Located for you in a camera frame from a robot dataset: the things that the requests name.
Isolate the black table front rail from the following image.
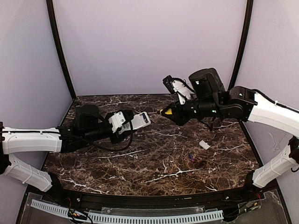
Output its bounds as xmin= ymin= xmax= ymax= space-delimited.
xmin=49 ymin=189 xmax=245 ymax=210

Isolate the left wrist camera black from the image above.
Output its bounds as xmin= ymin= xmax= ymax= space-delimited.
xmin=106 ymin=110 xmax=135 ymax=133

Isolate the white remote control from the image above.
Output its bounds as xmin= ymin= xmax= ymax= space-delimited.
xmin=120 ymin=112 xmax=151 ymax=131

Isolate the yellow handled screwdriver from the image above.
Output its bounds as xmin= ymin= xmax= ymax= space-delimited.
xmin=156 ymin=109 xmax=172 ymax=115

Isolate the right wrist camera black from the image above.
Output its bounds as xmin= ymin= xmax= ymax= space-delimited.
xmin=163 ymin=75 xmax=193 ymax=105

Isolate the white battery cover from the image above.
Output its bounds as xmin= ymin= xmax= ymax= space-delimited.
xmin=199 ymin=140 xmax=211 ymax=150

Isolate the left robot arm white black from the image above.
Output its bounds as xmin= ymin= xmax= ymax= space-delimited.
xmin=0 ymin=105 xmax=134 ymax=192

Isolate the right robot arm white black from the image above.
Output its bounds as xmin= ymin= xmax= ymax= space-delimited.
xmin=159 ymin=68 xmax=299 ymax=189

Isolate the left black frame post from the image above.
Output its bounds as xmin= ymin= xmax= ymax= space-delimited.
xmin=46 ymin=0 xmax=77 ymax=101

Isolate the black frame post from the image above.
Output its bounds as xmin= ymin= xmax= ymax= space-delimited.
xmin=46 ymin=0 xmax=77 ymax=101
xmin=228 ymin=0 xmax=254 ymax=90

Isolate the right black frame post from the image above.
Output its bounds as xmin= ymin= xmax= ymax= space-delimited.
xmin=228 ymin=0 xmax=254 ymax=90

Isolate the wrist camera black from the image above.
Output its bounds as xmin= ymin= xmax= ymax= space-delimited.
xmin=163 ymin=75 xmax=193 ymax=105
xmin=106 ymin=110 xmax=135 ymax=133

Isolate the white slotted cable duct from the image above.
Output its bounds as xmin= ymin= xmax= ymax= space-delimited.
xmin=30 ymin=199 xmax=224 ymax=224

